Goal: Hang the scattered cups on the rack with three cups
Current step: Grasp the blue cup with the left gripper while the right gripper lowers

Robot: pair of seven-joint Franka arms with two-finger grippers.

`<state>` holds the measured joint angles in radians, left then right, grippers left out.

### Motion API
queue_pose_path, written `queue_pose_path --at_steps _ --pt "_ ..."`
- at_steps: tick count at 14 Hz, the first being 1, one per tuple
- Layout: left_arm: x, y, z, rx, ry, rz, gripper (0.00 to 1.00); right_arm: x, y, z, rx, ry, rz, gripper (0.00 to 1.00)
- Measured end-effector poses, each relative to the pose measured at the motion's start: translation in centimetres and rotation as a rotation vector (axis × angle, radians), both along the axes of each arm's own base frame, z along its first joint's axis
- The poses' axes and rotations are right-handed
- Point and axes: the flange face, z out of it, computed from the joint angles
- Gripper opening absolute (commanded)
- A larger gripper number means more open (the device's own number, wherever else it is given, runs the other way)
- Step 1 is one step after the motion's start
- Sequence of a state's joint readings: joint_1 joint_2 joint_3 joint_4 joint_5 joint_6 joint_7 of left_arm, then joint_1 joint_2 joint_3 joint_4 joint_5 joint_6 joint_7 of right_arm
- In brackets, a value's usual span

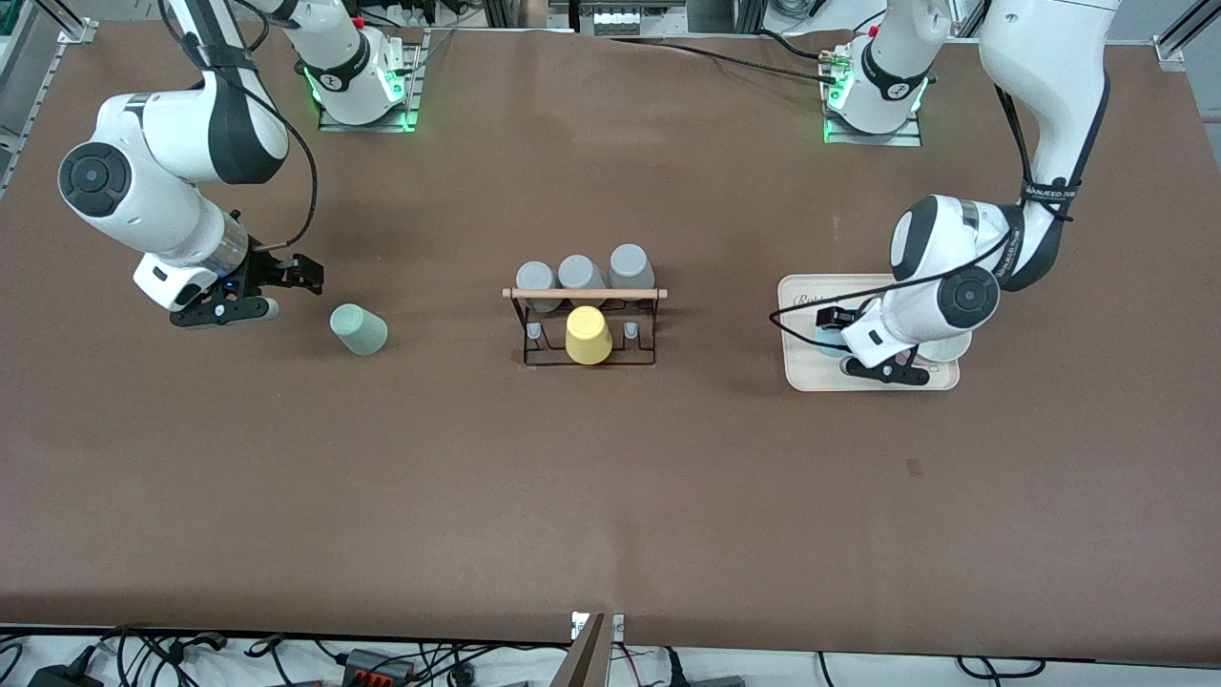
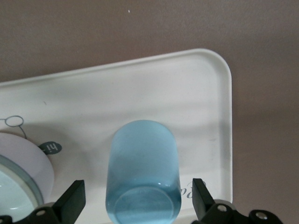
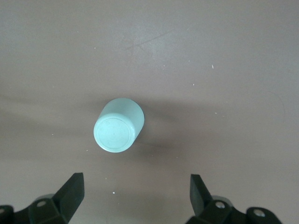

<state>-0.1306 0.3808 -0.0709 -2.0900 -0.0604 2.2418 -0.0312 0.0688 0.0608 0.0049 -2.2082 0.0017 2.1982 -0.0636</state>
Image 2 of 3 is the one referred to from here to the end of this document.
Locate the light blue cup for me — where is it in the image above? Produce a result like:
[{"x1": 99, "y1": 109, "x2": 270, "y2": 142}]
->
[{"x1": 105, "y1": 119, "x2": 182, "y2": 224}]

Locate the cream rabbit print tray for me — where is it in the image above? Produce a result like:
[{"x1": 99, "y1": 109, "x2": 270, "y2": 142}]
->
[{"x1": 0, "y1": 48, "x2": 233, "y2": 224}]

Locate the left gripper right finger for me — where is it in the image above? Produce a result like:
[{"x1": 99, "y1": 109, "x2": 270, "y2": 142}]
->
[{"x1": 192, "y1": 178, "x2": 238, "y2": 224}]

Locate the white bowl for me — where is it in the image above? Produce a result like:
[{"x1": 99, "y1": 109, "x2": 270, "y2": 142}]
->
[{"x1": 0, "y1": 132, "x2": 56, "y2": 224}]

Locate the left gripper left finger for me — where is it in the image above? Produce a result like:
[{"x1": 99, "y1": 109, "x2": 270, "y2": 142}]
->
[{"x1": 24, "y1": 179, "x2": 85, "y2": 224}]

